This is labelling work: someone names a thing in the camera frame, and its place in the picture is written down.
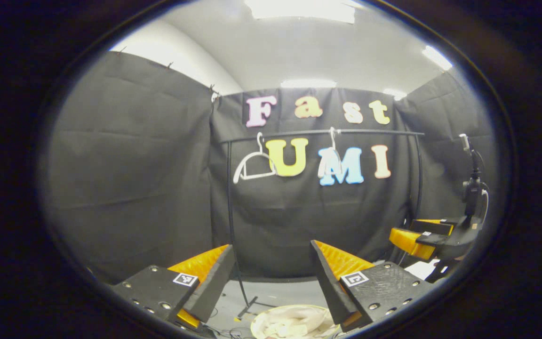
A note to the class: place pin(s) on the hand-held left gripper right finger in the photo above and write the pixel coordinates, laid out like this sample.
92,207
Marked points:
330,287

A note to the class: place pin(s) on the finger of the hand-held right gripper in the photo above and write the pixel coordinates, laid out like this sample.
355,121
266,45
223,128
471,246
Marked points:
410,241
433,226

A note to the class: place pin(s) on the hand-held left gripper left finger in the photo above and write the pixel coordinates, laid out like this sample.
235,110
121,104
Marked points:
214,282

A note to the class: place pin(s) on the cream shirt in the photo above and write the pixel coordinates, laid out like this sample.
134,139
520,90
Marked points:
294,323

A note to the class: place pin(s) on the white mesh laundry hamper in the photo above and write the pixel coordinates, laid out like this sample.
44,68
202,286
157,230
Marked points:
258,316

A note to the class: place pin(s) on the white plastic hanger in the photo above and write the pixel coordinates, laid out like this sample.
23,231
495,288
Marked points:
245,165
323,162

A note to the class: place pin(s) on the white sheet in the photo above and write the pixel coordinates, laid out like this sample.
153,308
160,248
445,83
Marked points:
420,269

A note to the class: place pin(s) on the large ceiling light panel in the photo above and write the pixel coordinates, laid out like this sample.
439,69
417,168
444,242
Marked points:
301,9

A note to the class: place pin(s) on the black clothes rail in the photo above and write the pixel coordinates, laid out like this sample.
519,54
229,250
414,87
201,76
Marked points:
299,133

